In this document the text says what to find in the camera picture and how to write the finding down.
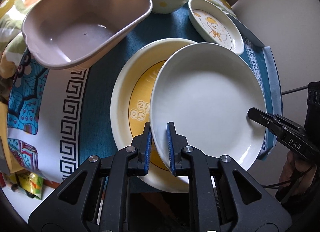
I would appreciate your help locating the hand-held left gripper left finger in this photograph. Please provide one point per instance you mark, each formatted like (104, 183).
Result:
(147, 147)

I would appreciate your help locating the mauve plastic basin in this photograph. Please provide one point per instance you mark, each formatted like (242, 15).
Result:
(82, 22)

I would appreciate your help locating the green yellow snack packet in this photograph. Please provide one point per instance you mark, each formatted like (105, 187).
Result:
(30, 182)

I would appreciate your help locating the white plate with yellow centre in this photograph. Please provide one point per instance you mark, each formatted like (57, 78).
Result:
(122, 102)

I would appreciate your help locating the plain white plate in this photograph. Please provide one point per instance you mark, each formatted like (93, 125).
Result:
(207, 102)

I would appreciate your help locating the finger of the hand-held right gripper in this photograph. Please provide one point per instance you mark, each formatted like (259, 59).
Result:
(260, 117)

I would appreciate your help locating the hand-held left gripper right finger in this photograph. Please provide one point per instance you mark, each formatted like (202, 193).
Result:
(171, 147)

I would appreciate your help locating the person's right hand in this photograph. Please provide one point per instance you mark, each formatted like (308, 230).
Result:
(287, 169)

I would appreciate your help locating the small duck print dish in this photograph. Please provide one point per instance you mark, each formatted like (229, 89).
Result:
(215, 27)

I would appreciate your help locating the teal patterned tablecloth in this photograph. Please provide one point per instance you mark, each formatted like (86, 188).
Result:
(50, 112)

